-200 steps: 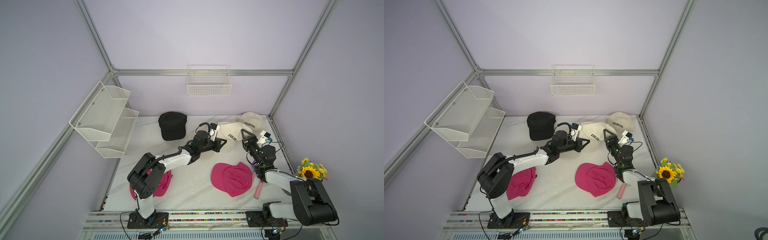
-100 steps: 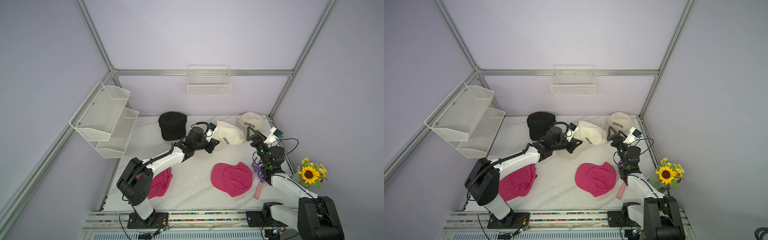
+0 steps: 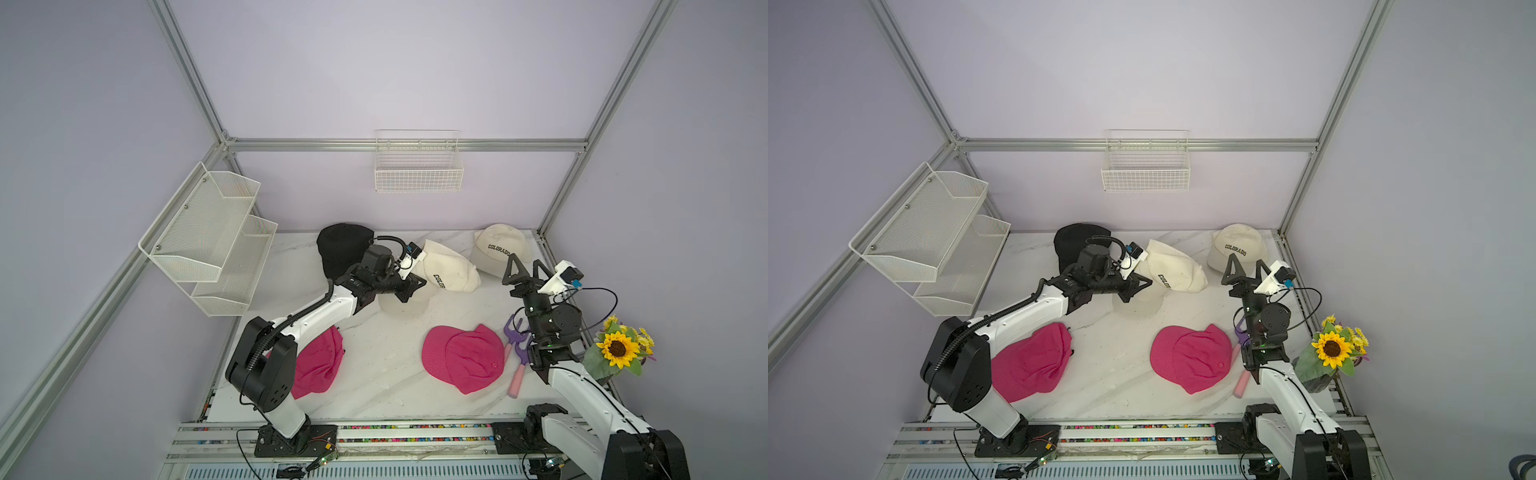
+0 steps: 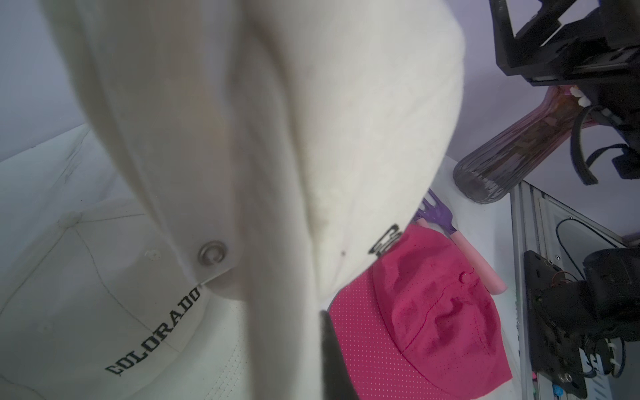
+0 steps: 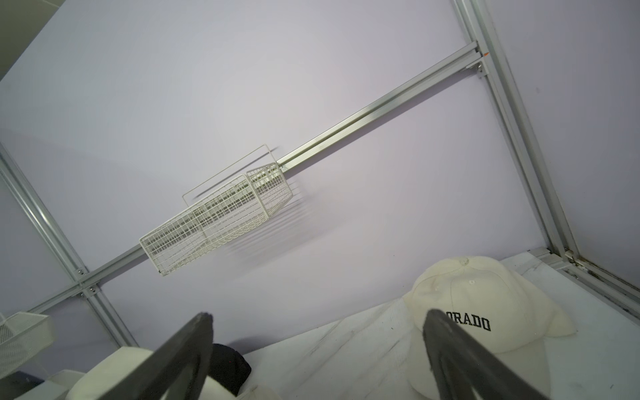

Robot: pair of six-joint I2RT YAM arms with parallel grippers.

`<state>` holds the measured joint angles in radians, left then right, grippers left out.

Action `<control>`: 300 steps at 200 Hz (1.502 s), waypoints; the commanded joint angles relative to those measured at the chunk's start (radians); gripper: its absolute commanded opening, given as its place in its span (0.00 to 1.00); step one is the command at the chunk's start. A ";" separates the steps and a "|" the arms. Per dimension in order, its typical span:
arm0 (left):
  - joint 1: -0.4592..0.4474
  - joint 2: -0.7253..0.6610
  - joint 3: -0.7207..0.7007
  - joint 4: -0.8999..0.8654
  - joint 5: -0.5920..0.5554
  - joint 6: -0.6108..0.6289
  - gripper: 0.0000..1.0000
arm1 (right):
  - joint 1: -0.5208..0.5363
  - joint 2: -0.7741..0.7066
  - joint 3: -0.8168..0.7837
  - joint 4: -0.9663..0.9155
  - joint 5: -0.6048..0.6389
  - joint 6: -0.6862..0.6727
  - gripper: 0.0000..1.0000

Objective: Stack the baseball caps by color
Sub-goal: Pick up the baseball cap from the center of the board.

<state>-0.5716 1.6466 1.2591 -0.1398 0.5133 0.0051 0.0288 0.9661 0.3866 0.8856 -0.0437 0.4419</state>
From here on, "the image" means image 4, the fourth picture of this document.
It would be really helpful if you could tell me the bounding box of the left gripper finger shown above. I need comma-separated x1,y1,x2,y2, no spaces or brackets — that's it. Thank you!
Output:
319,310,359,400

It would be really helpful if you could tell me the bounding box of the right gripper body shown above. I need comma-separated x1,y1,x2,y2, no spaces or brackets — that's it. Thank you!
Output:
489,1,639,130

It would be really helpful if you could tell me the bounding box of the right magenta cap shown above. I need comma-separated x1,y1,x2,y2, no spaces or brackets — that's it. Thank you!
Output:
328,224,512,399

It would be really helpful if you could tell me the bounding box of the sunflower bouquet in pot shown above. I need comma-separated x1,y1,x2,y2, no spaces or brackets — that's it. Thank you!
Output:
453,86,592,204

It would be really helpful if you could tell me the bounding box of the purple pink garden fork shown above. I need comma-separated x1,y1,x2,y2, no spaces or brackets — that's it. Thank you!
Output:
413,188,508,295

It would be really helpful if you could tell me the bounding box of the cream Colorado cap front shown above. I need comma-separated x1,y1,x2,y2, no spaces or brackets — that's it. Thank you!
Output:
1,200,251,399

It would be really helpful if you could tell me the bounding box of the aluminium front rail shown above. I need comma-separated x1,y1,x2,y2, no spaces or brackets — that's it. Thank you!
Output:
511,183,639,399

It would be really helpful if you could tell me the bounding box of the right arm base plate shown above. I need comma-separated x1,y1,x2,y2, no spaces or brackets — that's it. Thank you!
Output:
523,251,589,399

